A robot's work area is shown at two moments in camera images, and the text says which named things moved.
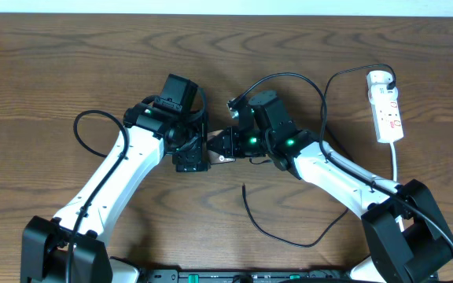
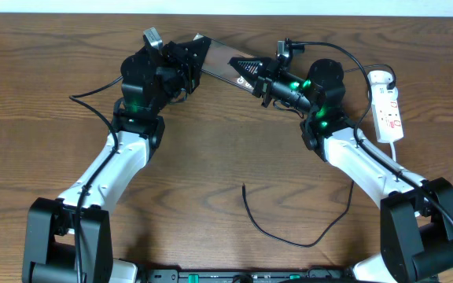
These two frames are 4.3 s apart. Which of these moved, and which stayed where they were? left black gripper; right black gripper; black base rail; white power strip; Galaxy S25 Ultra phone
Moved: right black gripper; left black gripper; Galaxy S25 Ultra phone
Stayed: white power strip; black base rail
